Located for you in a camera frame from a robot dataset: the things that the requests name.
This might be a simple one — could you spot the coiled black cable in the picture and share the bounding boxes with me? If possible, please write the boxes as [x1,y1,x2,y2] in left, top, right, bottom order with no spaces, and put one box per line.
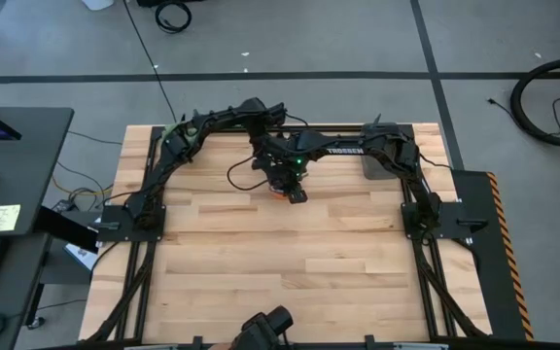
[154,0,193,35]

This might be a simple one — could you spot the long black cable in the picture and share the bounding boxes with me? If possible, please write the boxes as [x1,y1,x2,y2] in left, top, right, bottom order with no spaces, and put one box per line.
[122,0,180,123]

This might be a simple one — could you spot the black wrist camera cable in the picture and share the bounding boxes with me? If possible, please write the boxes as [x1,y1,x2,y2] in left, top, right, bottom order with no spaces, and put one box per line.
[225,155,269,193]

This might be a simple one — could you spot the yellow sticky note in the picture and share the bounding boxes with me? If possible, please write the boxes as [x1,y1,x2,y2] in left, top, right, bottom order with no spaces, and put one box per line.
[0,203,22,233]

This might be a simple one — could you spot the thin black cable with plug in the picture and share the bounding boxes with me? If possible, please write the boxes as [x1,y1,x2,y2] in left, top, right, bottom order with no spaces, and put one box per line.
[486,87,560,138]

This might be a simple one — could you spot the grey plastic basket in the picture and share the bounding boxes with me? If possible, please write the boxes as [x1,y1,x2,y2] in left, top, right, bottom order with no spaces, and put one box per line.
[360,122,407,181]

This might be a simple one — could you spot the white paper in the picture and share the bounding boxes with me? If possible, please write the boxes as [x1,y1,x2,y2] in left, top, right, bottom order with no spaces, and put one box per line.
[63,242,99,271]

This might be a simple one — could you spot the black handheld device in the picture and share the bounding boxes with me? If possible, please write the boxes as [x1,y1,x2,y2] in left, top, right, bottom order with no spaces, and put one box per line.
[233,304,295,350]

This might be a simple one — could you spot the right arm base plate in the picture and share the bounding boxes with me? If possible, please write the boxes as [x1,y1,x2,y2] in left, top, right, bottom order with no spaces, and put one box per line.
[400,201,475,241]

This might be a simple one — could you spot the black panel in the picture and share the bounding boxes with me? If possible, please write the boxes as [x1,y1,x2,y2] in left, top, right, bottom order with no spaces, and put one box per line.
[34,206,100,254]

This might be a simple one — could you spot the green plant in white pot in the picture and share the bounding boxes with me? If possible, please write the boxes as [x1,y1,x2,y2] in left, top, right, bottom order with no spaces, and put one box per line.
[161,122,196,147]

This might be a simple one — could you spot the black low desk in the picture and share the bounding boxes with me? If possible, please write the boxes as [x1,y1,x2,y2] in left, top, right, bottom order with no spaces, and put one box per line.
[0,231,53,350]

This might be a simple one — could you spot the large black hoop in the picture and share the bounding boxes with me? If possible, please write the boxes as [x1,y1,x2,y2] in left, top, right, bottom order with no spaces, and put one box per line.
[509,56,560,149]

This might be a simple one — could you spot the white trash bin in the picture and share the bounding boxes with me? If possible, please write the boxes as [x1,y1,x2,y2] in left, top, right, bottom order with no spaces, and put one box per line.
[81,0,115,12]

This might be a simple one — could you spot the black aluminium table frame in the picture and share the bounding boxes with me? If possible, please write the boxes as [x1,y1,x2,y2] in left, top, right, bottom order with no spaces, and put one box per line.
[85,123,493,350]

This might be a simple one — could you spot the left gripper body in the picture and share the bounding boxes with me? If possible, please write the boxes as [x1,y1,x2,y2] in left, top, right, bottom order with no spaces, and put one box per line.
[252,144,285,190]

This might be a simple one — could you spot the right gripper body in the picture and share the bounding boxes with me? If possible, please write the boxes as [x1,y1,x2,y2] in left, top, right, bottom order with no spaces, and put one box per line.
[281,161,310,205]

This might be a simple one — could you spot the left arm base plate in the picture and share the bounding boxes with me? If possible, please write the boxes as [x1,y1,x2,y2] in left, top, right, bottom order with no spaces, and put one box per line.
[95,203,167,243]

